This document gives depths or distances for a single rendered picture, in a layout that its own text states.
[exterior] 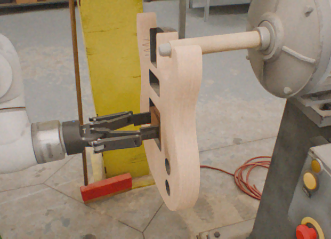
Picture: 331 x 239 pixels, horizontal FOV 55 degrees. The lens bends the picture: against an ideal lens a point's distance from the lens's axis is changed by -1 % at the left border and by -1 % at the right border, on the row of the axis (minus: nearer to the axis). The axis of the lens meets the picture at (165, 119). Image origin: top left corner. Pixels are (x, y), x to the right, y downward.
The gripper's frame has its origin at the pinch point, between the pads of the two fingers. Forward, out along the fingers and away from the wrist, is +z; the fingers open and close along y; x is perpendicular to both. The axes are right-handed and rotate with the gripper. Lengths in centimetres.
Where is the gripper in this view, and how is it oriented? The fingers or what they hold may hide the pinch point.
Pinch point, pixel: (153, 124)
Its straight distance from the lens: 74.8
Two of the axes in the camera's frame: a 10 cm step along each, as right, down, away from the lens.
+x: -0.4, -9.0, -4.4
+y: 2.8, 4.2, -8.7
